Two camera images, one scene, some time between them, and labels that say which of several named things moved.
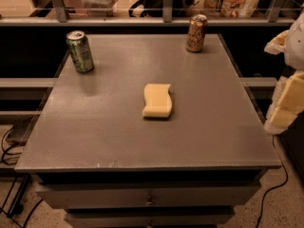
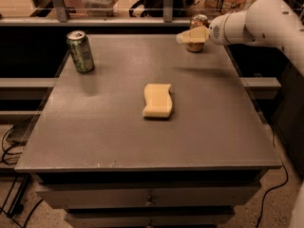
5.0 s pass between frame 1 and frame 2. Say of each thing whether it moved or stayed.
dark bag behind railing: stayed
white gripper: moved
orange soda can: stayed
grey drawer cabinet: stayed
